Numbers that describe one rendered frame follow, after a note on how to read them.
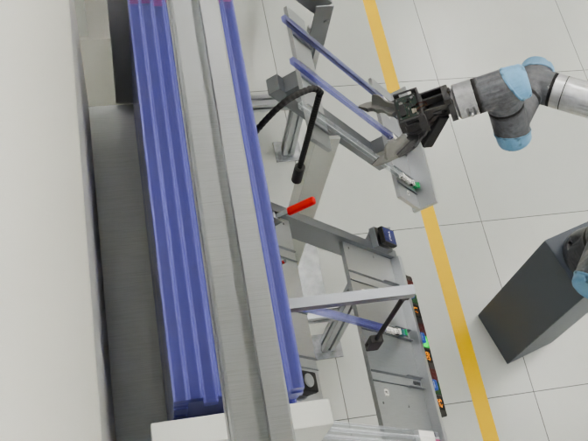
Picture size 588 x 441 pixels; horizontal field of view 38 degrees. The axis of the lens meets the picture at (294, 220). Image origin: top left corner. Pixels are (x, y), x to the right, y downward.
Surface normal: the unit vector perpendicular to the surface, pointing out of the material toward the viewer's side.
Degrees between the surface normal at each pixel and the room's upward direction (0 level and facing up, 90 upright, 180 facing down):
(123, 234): 0
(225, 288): 0
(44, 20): 0
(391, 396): 42
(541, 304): 90
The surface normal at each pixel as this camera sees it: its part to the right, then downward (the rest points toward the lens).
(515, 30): 0.13, -0.46
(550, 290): -0.88, 0.34
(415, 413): 0.76, -0.40
